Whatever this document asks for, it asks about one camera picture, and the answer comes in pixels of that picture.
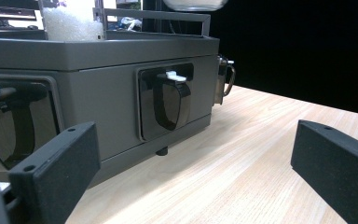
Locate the white jar with white lid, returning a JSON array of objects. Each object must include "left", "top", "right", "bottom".
[{"left": 162, "top": 0, "right": 230, "bottom": 12}]

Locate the black curtain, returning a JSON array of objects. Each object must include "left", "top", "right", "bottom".
[{"left": 143, "top": 0, "right": 358, "bottom": 118}]

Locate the clear jar with silver lid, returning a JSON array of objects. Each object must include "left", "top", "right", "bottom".
[{"left": 38, "top": 0, "right": 106, "bottom": 42}]

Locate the dark grey corner shelf rack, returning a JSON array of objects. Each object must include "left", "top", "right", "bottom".
[{"left": 0, "top": 7, "right": 237, "bottom": 190}]

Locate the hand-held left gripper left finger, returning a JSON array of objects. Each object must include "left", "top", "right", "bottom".
[{"left": 8, "top": 120, "right": 103, "bottom": 224}]

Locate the silver rack hook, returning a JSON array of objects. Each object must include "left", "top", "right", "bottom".
[{"left": 213, "top": 54, "right": 237, "bottom": 106}]

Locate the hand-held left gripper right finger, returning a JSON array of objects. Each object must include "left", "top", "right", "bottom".
[{"left": 290, "top": 119, "right": 358, "bottom": 224}]

